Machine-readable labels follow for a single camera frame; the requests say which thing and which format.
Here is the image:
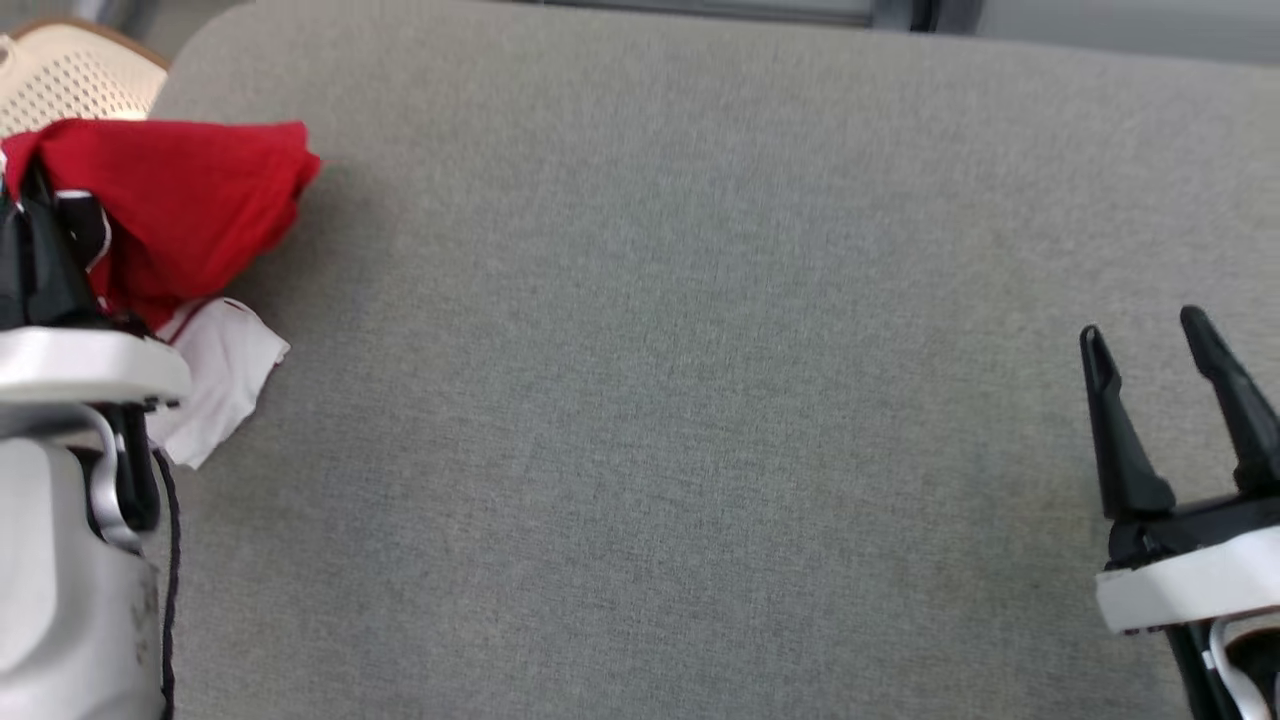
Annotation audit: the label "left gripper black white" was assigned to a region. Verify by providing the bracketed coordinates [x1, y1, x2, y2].
[0, 165, 193, 409]

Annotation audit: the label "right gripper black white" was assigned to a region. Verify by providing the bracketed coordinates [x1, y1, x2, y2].
[1079, 305, 1280, 637]

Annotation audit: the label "red and white garment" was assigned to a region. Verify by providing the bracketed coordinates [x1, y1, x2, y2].
[0, 118, 323, 471]

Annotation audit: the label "cream perforated laundry basket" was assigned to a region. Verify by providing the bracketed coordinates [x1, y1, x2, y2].
[0, 18, 169, 139]

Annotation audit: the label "grey fabric sofa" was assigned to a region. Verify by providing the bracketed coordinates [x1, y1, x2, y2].
[145, 0, 1280, 720]

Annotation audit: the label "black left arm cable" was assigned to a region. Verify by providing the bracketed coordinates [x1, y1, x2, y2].
[150, 448, 183, 720]

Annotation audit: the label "grey partition base rail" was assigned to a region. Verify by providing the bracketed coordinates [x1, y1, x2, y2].
[520, 0, 986, 33]

